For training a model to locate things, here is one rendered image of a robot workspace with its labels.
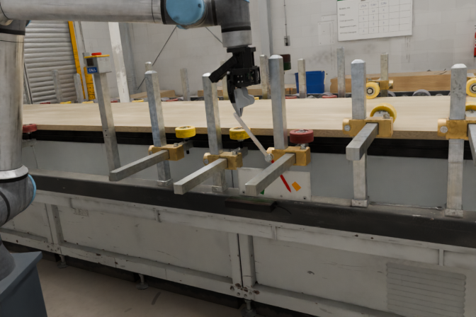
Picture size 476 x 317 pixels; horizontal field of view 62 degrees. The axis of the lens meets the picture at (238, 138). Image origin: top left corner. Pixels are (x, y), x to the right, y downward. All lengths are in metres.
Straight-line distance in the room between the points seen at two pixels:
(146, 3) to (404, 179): 0.99
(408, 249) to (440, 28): 7.20
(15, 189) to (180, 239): 0.84
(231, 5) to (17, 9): 0.56
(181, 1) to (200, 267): 1.32
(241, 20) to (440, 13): 7.30
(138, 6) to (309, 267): 1.19
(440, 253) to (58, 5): 1.25
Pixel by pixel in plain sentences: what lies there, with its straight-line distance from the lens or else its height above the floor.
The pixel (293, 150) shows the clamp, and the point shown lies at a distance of 1.26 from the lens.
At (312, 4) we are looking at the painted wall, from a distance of 8.86.
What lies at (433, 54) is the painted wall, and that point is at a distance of 8.36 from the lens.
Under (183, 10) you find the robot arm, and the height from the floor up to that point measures 1.30.
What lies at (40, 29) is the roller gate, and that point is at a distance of 10.23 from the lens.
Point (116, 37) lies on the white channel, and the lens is 2.93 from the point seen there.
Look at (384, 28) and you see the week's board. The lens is 8.44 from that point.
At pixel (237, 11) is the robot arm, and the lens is 1.18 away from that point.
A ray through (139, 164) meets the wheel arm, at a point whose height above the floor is 0.84.
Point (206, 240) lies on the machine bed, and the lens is 1.90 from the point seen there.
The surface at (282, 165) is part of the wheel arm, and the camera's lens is 1.16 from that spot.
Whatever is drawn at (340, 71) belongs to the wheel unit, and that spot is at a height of 1.03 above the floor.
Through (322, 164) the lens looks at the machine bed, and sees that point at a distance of 1.48.
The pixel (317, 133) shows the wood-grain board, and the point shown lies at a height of 0.89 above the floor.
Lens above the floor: 1.19
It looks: 13 degrees down
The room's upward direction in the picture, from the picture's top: 5 degrees counter-clockwise
